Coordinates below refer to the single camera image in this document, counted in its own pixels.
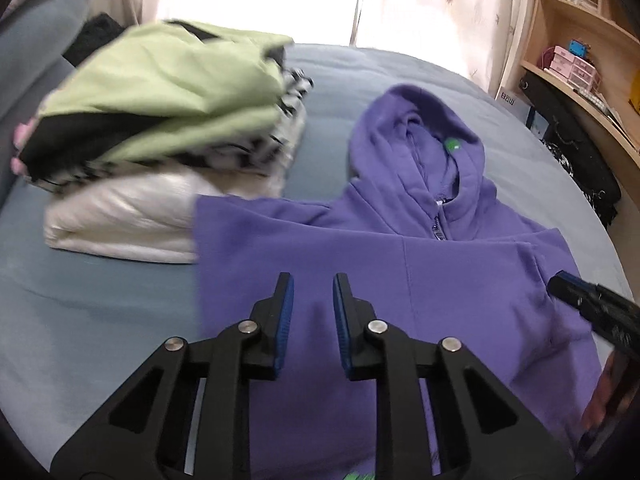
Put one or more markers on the person's right hand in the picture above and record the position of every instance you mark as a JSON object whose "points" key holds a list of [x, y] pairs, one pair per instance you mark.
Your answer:
{"points": [[602, 395]]}

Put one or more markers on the grey pillow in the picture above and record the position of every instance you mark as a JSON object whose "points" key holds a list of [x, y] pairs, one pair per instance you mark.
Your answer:
{"points": [[35, 35]]}

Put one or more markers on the wooden bookshelf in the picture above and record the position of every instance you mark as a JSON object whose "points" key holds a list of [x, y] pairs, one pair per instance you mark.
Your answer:
{"points": [[545, 25]]}

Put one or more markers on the yellow object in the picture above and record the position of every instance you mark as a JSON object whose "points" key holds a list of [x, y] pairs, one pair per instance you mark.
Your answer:
{"points": [[635, 95]]}

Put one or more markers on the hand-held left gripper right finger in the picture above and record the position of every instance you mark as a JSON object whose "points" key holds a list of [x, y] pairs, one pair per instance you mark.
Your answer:
{"points": [[342, 325]]}

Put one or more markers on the folded silver padded jacket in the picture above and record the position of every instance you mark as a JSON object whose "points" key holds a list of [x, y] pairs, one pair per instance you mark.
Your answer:
{"points": [[125, 220]]}

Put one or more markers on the black garment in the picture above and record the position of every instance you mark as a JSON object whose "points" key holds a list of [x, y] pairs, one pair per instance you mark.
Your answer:
{"points": [[95, 37]]}

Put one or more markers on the white cardboard box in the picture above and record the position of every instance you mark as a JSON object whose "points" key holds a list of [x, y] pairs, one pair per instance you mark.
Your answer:
{"points": [[512, 102]]}

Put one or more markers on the white leaf-print curtain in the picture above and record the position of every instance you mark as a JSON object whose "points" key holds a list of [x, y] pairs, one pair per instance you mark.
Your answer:
{"points": [[450, 10]]}

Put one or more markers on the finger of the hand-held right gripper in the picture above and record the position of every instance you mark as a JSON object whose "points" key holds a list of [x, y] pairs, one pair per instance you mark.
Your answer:
{"points": [[567, 287]]}

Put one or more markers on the folded black-white patterned garment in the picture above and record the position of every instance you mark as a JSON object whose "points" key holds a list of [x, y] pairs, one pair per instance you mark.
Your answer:
{"points": [[295, 92]]}

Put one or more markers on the pile of papers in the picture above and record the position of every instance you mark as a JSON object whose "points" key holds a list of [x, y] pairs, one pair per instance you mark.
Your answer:
{"points": [[600, 105]]}

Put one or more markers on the black bag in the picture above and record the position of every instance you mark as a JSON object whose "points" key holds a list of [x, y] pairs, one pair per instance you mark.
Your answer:
{"points": [[575, 130]]}

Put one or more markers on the small blue box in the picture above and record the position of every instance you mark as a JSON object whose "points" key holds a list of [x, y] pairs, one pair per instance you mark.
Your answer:
{"points": [[578, 49]]}

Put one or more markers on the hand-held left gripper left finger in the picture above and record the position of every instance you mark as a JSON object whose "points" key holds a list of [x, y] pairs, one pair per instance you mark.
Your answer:
{"points": [[282, 325]]}

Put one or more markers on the purple zip hoodie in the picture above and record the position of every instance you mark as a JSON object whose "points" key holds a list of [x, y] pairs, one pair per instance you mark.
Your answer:
{"points": [[475, 285]]}

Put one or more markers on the pink mini drawer boxes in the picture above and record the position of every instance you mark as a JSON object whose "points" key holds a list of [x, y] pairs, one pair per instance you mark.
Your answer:
{"points": [[575, 67]]}

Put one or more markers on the folded light green garment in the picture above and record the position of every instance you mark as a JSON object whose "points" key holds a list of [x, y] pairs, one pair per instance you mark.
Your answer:
{"points": [[165, 85]]}

